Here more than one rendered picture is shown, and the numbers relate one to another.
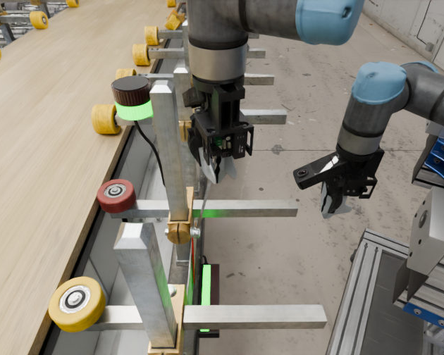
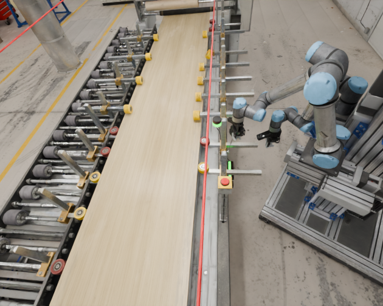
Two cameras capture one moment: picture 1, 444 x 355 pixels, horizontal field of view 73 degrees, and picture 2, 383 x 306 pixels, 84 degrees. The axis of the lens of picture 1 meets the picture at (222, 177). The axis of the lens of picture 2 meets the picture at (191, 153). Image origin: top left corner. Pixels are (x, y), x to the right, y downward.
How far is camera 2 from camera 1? 1.02 m
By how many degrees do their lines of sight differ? 14
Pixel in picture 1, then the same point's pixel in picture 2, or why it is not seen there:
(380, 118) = (278, 124)
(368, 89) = (274, 118)
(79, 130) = (186, 118)
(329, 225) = (279, 148)
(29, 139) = (172, 122)
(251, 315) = (243, 172)
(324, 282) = (273, 172)
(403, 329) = (300, 187)
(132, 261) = (224, 157)
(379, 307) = (292, 180)
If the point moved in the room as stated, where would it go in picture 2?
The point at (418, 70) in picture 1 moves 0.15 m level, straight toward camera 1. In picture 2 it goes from (290, 111) to (280, 124)
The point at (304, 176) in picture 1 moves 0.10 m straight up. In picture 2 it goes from (259, 136) to (261, 127)
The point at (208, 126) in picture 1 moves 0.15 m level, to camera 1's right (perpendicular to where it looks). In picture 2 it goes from (235, 130) to (259, 130)
